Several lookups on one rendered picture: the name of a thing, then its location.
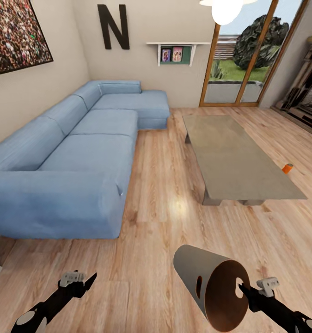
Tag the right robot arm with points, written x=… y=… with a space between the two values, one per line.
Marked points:
x=292 y=322

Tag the can of soda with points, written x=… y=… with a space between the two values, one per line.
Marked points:
x=287 y=168
x=209 y=281

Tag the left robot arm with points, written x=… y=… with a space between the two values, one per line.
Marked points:
x=71 y=285

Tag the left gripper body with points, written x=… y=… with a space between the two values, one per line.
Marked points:
x=65 y=294

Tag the trash can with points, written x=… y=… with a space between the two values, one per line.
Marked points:
x=218 y=301

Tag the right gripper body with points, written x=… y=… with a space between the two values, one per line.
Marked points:
x=269 y=305

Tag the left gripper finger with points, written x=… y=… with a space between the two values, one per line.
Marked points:
x=89 y=282

